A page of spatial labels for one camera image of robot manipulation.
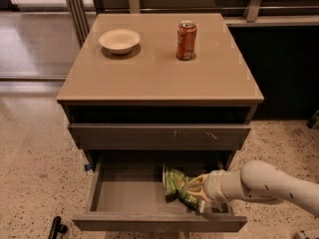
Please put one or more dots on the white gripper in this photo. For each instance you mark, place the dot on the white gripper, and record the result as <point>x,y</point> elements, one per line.
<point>212,185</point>

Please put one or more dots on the green jalapeno chip bag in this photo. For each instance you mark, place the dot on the green jalapeno chip bag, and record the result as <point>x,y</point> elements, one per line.
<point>174,186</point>

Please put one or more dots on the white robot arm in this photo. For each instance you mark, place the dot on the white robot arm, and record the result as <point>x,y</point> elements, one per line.
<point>256,181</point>

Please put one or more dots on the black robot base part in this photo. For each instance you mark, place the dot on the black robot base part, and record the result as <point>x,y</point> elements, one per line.
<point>57,227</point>

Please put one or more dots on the open middle drawer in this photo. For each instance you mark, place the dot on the open middle drawer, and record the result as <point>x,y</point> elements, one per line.
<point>127,194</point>

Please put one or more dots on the grey drawer cabinet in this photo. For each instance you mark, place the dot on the grey drawer cabinet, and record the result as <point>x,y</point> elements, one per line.
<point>150,85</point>

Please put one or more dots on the closed top drawer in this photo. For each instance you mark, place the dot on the closed top drawer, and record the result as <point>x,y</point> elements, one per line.
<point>120,136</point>

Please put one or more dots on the dark wheel at right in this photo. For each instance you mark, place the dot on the dark wheel at right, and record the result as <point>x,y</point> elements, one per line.
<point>314,121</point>

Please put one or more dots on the orange soda can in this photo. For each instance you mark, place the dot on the orange soda can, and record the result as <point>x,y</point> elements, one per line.
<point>186,34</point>

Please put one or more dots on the white paper bowl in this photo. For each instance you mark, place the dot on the white paper bowl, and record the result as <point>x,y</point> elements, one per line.
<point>119,41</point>

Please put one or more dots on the metal railing frame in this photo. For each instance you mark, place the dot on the metal railing frame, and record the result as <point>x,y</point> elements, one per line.
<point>237,13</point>

